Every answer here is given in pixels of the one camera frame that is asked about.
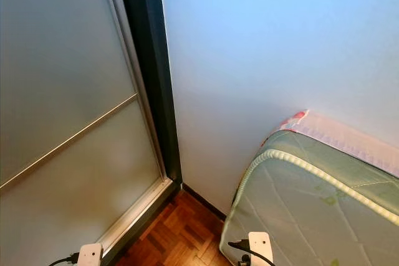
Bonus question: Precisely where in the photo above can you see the dark wooden baseboard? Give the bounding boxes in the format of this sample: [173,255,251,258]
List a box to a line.
[181,183,227,220]

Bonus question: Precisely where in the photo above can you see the white quilted mattress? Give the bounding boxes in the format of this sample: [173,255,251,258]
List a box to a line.
[219,130,399,266]

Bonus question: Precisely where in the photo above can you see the pink printed cloth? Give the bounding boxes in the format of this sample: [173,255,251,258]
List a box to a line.
[232,109,399,211]

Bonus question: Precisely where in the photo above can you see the dark door frame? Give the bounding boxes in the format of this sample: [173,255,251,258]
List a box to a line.
[100,0,185,266]

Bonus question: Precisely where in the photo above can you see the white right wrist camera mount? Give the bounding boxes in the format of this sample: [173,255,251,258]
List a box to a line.
[248,232,274,266]

